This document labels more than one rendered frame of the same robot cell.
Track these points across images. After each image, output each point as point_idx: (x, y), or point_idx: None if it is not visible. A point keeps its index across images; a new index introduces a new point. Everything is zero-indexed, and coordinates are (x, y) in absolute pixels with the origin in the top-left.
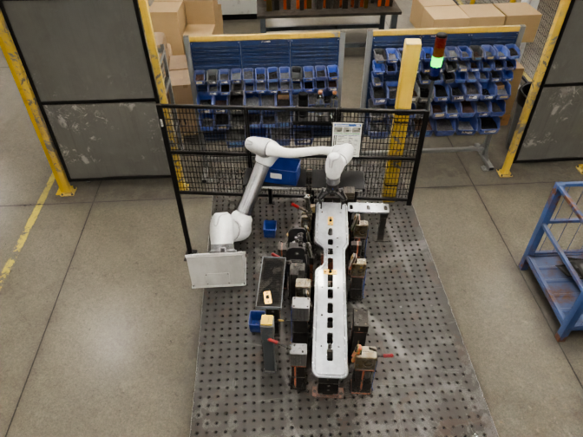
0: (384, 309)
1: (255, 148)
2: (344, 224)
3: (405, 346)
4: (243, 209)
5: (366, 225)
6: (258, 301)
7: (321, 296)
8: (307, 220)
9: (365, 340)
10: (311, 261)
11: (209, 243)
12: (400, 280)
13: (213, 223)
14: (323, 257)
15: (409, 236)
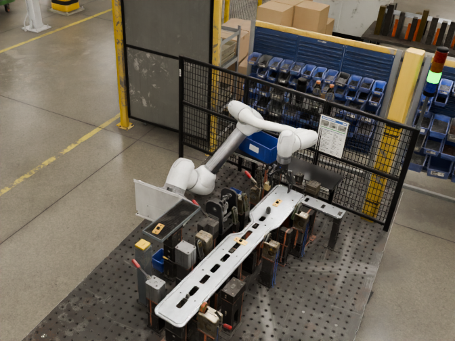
0: (286, 306)
1: (232, 110)
2: (288, 210)
3: None
4: (208, 165)
5: (305, 218)
6: (148, 228)
7: (215, 256)
8: (255, 193)
9: (231, 313)
10: (233, 227)
11: None
12: (321, 289)
13: (174, 164)
14: None
15: (363, 257)
